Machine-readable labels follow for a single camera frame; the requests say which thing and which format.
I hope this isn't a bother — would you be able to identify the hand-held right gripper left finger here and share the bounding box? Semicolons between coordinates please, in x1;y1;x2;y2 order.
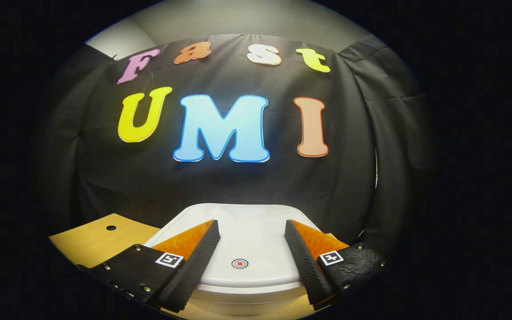
88;219;221;313

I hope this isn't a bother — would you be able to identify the black backdrop cloth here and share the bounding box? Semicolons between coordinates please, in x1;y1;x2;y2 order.
38;33;434;249

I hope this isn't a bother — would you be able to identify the white desktop garbage bin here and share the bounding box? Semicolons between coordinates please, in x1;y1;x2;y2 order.
143;203;328;317

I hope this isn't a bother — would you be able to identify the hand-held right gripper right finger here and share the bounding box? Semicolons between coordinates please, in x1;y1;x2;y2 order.
284;219;388;310

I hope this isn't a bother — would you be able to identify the wooden desktop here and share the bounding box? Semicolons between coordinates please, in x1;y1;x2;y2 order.
48;213;316;320

